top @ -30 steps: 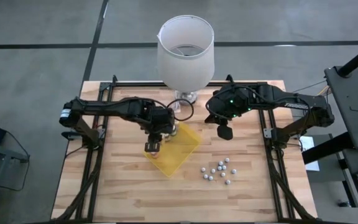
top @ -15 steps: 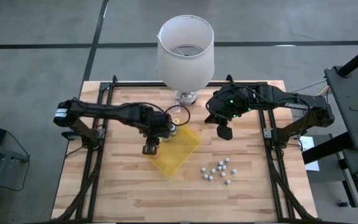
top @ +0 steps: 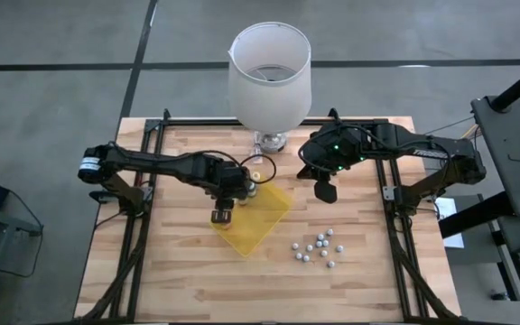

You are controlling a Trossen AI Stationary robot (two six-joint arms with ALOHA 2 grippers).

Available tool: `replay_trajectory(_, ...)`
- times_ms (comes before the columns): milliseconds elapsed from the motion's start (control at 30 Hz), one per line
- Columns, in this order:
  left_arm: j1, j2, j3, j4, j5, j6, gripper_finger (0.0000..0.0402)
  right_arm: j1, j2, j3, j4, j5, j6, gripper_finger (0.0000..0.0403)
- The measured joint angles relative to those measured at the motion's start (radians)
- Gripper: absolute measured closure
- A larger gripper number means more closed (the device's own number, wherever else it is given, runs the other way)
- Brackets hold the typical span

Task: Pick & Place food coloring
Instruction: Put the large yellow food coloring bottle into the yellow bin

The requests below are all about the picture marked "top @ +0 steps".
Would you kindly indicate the grey side cart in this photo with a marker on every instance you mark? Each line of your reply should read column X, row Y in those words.
column 16, row 228

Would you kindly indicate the black aluminium table frame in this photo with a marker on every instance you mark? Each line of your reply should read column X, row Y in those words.
column 197, row 122

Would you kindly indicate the yellow translucent plastic bin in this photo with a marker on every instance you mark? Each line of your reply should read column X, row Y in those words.
column 260, row 225

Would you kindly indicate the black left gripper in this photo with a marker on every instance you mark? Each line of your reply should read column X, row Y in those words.
column 230, row 180

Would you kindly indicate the large green bottle green cap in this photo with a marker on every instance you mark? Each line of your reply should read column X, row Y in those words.
column 252, row 189

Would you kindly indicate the black stand strut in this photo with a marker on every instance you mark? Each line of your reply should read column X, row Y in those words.
column 472, row 216

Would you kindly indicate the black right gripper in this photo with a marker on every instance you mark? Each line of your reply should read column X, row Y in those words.
column 318, row 158

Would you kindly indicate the white paper sheet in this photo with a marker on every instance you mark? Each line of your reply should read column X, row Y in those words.
column 447, row 210

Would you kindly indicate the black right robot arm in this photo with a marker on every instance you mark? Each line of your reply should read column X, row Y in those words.
column 422, row 151

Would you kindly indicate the white lamp shade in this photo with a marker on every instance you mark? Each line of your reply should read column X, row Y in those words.
column 269, row 99

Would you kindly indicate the black side desk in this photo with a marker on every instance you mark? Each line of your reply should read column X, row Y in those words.
column 517, row 149

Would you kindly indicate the slim orange bottle yellow cap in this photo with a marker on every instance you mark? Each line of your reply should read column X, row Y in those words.
column 255, row 175

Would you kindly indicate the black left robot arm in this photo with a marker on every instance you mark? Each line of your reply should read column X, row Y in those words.
column 165, row 164

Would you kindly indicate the black stand pole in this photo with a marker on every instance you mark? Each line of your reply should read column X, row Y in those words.
column 519, row 86

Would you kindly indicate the small red-brown dropper bottle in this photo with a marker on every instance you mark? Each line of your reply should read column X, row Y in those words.
column 324, row 253

